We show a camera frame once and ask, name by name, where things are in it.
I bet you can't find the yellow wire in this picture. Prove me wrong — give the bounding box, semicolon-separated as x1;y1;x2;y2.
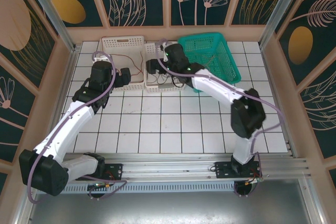
201;55;220;68

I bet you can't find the teal plastic basket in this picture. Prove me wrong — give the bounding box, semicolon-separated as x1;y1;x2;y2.
177;32;242;93

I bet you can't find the large white plastic basket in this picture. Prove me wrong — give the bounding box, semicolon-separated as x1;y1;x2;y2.
101;35;146;92

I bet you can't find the small white plastic basket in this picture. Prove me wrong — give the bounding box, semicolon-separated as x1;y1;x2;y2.
143;41;187;95

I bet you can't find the grey metal sheet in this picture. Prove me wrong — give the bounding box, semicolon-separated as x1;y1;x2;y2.
15;179;323;224

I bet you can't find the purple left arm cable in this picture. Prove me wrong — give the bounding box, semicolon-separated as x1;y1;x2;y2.
26;50;129;205

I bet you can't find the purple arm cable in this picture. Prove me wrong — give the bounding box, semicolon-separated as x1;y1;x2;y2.
26;50;129;205
155;38;286;183

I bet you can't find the aluminium frame post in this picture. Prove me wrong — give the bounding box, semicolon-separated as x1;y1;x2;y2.
259;0;301;50
22;0;79;53

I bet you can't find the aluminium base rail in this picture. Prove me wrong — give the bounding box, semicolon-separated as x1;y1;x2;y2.
62;153;312;183

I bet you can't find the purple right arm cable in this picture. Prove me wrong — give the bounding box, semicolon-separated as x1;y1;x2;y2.
155;38;286;183

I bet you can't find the slotted grey cable duct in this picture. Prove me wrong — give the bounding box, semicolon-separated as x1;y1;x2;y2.
56;183;237;194

